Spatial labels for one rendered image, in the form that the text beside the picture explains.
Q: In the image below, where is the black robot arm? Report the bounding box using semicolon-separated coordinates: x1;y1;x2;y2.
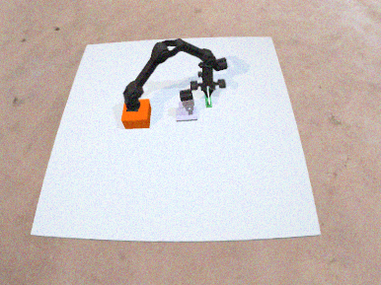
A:
122;38;228;112

